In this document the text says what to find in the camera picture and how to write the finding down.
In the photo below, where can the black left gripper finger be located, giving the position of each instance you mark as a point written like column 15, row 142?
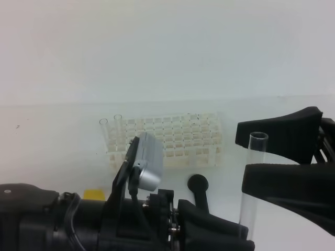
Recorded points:
column 299, row 136

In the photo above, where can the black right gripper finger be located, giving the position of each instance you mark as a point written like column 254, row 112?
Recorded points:
column 307, row 190

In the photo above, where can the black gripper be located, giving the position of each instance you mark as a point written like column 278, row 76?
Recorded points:
column 136, row 219

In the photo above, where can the clear glass test tube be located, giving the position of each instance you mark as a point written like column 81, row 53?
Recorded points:
column 255, row 158

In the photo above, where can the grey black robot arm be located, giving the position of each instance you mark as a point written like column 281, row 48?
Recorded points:
column 290, row 164

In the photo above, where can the clear test tube in rack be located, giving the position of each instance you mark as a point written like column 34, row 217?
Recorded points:
column 118, row 126
column 104, row 127

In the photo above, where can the white plastic test tube rack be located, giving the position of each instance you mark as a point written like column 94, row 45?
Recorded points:
column 189, row 140

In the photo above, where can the yellow foam cube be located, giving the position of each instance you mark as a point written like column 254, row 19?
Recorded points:
column 94, row 194

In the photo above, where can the black plastic scoop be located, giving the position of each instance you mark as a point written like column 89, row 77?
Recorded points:
column 198, row 185

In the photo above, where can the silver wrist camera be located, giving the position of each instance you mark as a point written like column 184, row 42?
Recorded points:
column 149, row 159

